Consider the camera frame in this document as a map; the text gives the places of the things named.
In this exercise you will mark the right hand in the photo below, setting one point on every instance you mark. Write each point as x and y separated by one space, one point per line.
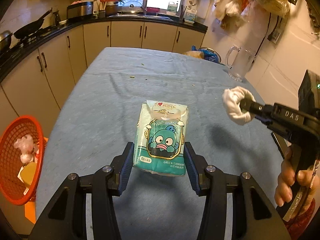
287 178

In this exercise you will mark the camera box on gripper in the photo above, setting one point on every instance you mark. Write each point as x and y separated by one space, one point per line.
309 94

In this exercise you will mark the yellow box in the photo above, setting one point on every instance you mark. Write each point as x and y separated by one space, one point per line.
28 172

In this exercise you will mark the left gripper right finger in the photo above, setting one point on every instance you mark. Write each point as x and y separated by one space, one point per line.
254 216

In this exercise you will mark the green detergent bottle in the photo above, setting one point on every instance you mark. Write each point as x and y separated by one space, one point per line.
172 8

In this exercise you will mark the steel pot on stove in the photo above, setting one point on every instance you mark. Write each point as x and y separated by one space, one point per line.
5 41

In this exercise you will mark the glass pot lid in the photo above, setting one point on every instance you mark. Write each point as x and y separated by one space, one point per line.
131 8

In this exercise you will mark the clear plastic bag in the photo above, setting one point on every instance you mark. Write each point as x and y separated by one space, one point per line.
28 149

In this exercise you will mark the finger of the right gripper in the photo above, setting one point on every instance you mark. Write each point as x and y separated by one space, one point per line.
255 108
265 121

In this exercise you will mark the blue bag behind table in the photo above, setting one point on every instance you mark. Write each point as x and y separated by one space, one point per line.
204 53

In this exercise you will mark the blue white carton box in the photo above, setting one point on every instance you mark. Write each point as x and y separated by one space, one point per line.
24 183

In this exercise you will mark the clear glass pitcher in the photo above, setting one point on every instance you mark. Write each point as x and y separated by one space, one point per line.
241 63

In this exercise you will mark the white cloth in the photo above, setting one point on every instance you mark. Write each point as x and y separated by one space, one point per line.
231 99

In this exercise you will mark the black phone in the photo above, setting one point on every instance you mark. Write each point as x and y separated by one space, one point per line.
280 143

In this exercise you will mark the blue tablecloth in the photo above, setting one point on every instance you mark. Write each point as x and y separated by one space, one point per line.
122 91

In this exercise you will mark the black frying pan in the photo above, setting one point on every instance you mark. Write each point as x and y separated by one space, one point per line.
31 28

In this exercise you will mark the teal tissue pack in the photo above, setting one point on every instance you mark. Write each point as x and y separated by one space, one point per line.
160 138

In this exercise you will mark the red plastic basket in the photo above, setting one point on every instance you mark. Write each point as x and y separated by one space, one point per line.
11 187

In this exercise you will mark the hanging plastic bags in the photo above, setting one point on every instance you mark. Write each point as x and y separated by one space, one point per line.
235 13

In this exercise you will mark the beige lower cabinets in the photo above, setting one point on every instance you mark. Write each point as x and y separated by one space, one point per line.
38 74

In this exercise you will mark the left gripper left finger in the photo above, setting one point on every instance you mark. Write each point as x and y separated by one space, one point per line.
64 217

